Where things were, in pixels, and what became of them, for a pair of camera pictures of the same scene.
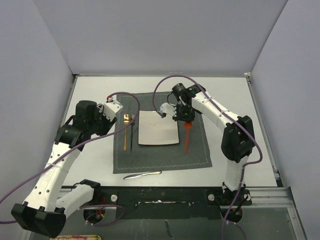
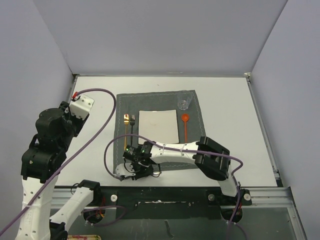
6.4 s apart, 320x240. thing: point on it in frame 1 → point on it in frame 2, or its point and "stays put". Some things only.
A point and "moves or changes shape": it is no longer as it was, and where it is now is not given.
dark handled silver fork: [132, 117] stays put
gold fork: [126, 121] stays put
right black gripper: [190, 118] → [138, 175]
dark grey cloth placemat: [191, 152] stays put
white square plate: [153, 129] stays put
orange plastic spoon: [187, 125] moves or changes shape
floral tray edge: [77, 237] stays put
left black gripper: [108, 121] → [80, 121]
